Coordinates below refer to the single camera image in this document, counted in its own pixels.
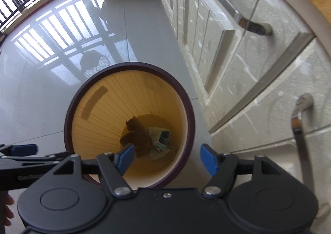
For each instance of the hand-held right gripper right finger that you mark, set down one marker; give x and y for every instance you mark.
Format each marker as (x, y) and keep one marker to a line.
(209, 157)

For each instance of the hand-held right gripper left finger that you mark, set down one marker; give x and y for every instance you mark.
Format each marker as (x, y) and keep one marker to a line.
(125, 157)

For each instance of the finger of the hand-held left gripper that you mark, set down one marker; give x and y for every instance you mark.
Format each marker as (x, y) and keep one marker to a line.
(24, 150)
(31, 161)

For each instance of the yellow bin with purple rim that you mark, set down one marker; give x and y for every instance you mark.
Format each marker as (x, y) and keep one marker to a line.
(103, 109)

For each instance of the person's left hand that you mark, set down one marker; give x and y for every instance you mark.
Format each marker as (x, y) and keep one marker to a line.
(9, 205)

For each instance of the white green paper packet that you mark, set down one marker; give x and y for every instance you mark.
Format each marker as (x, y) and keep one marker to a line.
(159, 140)

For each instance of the cream drawer cabinet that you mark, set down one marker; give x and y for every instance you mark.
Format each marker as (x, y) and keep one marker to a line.
(232, 68)

